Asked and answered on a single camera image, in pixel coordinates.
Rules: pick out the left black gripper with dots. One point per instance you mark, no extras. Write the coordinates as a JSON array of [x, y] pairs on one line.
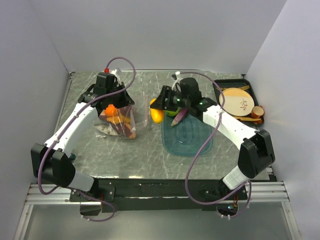
[[126, 101]]

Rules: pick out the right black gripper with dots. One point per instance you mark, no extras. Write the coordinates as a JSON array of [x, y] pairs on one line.
[[160, 103]]

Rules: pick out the green apple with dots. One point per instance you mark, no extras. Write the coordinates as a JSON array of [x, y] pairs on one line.
[[172, 113]]

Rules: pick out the orange mango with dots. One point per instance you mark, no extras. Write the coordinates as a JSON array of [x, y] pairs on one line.
[[157, 115]]

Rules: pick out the purple eggplant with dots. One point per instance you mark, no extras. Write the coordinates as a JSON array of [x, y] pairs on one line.
[[180, 115]]

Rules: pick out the orange tangerine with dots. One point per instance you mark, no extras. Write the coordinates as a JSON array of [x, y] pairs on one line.
[[111, 111]]

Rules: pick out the clear zip top bag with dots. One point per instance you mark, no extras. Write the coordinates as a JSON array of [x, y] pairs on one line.
[[140, 116]]

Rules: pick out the sliced ham piece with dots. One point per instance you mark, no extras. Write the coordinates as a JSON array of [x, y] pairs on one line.
[[126, 131]]

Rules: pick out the grey toy fish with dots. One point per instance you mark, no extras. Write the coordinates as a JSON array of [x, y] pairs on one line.
[[106, 129]]

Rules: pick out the teal transparent food tray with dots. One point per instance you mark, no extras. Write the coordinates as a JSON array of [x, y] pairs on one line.
[[185, 138]]

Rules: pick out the red apple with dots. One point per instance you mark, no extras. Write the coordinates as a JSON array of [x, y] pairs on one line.
[[123, 116]]

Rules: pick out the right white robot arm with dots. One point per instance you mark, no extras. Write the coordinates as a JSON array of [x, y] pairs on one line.
[[255, 147]]

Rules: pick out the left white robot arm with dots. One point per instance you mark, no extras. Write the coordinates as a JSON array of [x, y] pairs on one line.
[[51, 161]]

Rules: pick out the black serving tray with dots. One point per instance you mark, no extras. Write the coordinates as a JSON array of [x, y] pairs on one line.
[[239, 82]]

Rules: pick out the cream and orange plate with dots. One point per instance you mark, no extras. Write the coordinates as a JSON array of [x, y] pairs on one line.
[[237, 102]]

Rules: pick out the wooden fork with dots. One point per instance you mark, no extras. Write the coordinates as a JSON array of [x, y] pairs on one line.
[[246, 87]]

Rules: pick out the small brown ceramic cup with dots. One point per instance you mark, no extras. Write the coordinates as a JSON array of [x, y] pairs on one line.
[[257, 112]]

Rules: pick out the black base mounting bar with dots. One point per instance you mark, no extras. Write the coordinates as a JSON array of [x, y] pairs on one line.
[[141, 194]]

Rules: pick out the aluminium rail frame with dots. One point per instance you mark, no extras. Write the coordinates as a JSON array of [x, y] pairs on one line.
[[262, 192]]

